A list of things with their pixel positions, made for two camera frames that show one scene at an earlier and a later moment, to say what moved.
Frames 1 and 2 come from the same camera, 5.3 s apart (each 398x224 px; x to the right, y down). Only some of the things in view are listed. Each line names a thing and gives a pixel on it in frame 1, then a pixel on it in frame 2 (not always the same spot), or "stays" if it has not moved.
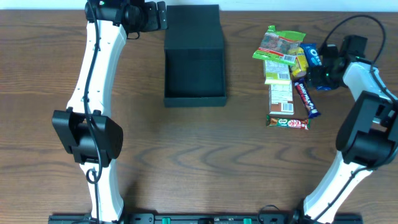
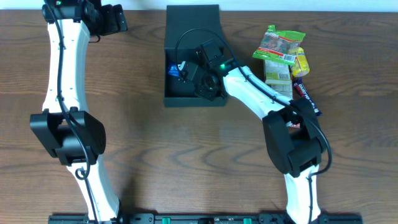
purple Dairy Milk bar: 312,112 stays
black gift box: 194,62 stays
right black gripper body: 315,79 -> 189,72
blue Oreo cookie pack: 314,59 -> 173,70
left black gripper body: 154,16 -> 118,17
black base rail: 202,218 stays
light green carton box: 277,73 stays
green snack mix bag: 279,46 stays
